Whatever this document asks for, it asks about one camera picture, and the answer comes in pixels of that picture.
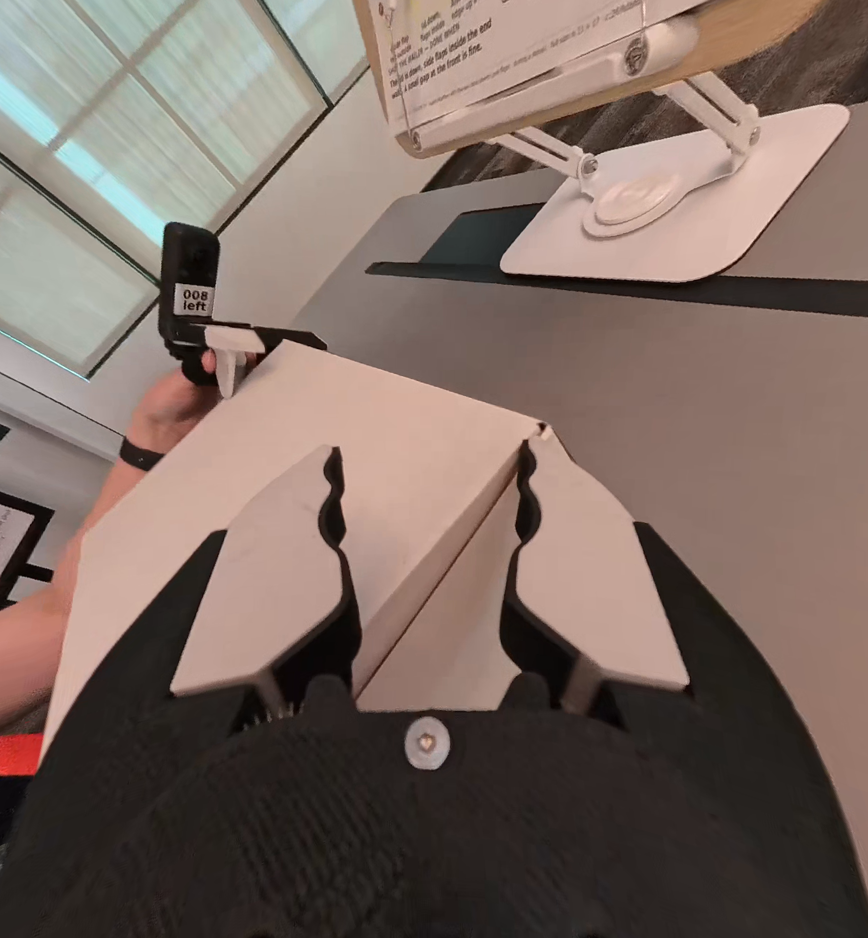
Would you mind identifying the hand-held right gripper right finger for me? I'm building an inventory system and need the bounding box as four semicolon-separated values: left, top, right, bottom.
500;436;693;715

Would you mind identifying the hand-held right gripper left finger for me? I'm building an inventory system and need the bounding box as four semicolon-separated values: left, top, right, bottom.
170;445;365;699

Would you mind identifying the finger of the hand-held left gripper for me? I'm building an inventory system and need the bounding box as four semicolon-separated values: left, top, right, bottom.
203;321;330;401

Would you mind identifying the white cabinet door panel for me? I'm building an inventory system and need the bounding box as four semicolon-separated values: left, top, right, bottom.
41;340;553;750

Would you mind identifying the person's left forearm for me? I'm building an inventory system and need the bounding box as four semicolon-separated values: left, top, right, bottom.
0;453;152;750

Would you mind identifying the person's left hand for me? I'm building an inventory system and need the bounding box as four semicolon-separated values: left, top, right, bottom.
129;368;221;470

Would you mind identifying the black wristband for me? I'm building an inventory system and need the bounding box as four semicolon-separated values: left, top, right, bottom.
118;435;166;472

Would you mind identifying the red object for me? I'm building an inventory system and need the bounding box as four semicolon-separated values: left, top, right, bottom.
0;733;43;775

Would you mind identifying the printed instruction sheet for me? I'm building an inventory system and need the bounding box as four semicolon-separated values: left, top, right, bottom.
370;0;702;134

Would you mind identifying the white folding stand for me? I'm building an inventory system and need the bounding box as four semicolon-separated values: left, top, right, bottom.
404;15;853;284

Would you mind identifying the wooden board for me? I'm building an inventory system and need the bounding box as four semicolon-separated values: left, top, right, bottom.
352;0;825;164

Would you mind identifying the window with white frame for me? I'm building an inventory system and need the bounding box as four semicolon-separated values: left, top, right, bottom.
0;0;370;380

